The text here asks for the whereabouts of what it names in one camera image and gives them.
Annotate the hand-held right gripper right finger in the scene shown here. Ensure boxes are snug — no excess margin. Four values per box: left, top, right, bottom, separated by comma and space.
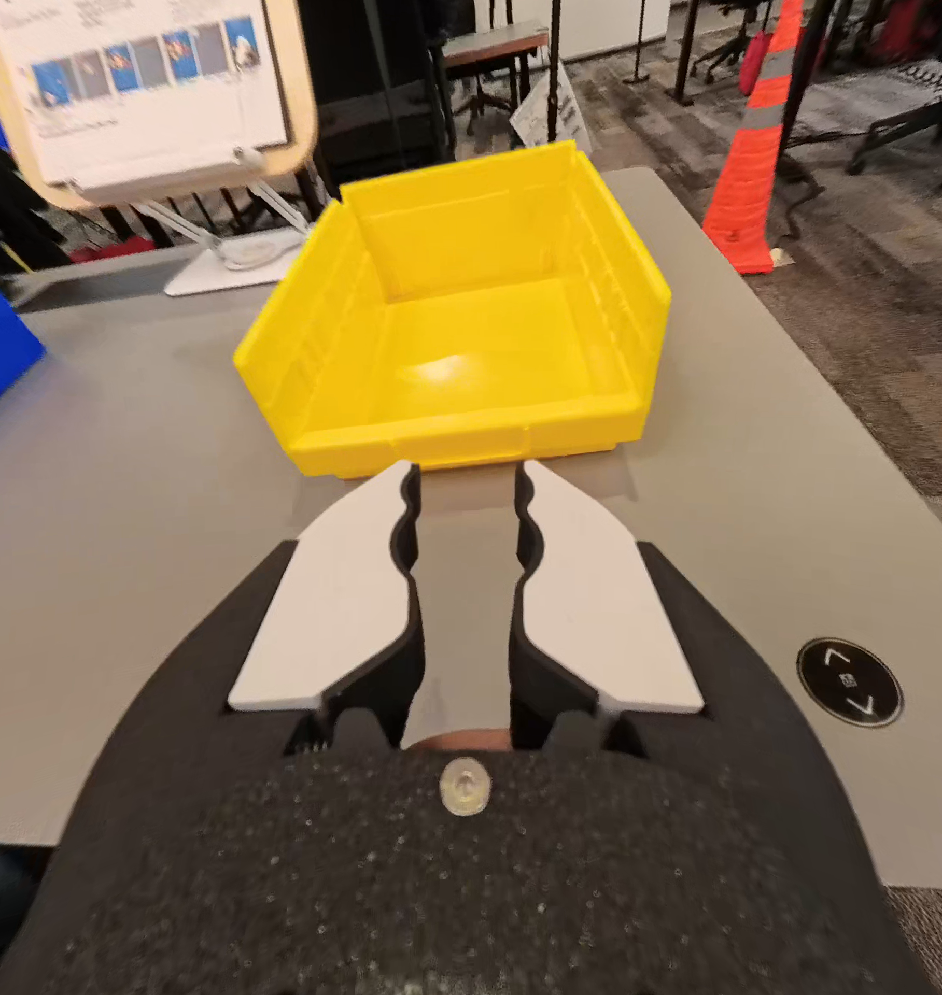
508, 459, 707, 751

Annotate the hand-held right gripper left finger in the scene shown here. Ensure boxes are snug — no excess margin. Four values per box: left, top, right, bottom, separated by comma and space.
227, 459, 427, 751

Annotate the yellow plastic box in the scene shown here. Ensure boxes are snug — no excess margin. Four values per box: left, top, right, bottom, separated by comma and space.
233, 140, 672, 479

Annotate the blue plastic box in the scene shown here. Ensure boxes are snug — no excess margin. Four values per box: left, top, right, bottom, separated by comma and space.
0, 260, 47, 422

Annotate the round black desk control panel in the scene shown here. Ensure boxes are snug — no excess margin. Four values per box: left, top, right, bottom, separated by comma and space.
796, 637, 906, 729

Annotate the red bag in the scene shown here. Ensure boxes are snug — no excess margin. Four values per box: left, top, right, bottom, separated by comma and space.
738, 30, 777, 97
874, 0, 940, 65
68, 235, 158, 265

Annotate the orange traffic cone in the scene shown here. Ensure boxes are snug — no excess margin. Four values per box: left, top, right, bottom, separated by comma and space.
701, 0, 808, 275

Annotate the white printed sheet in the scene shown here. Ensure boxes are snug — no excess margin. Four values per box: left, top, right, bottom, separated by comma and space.
510, 61, 594, 154

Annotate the wooden board with instruction poster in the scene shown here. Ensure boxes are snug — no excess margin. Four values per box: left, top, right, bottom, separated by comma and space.
0, 0, 318, 211

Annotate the black office chair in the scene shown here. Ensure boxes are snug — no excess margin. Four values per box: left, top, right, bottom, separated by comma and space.
691, 0, 761, 84
844, 0, 942, 193
298, 0, 458, 185

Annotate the black tripod stand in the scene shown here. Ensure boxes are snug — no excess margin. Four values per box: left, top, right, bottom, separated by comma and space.
545, 0, 563, 146

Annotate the small wooden table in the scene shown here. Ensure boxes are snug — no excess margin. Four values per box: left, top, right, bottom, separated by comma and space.
442, 21, 551, 104

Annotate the black cable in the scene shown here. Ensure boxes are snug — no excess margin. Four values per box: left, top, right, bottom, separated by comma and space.
772, 154, 823, 244

